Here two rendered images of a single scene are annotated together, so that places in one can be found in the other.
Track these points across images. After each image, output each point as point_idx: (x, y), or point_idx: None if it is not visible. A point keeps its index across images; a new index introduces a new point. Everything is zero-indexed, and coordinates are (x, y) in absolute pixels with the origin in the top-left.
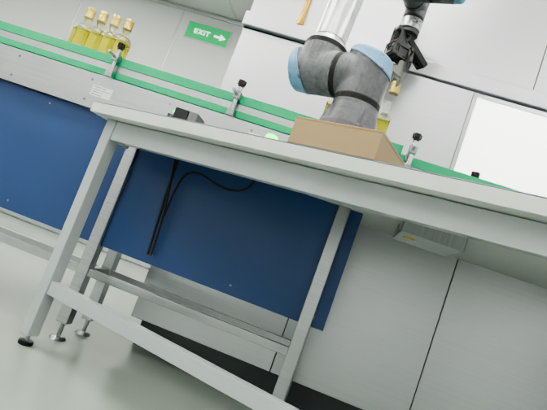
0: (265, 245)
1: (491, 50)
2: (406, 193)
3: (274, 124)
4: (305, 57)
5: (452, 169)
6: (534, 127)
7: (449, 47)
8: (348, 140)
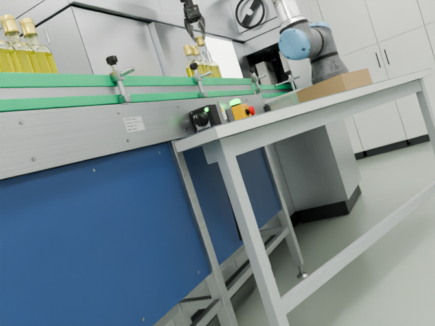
0: (255, 178)
1: None
2: (373, 94)
3: (216, 92)
4: (309, 35)
5: None
6: (222, 47)
7: (175, 2)
8: (362, 77)
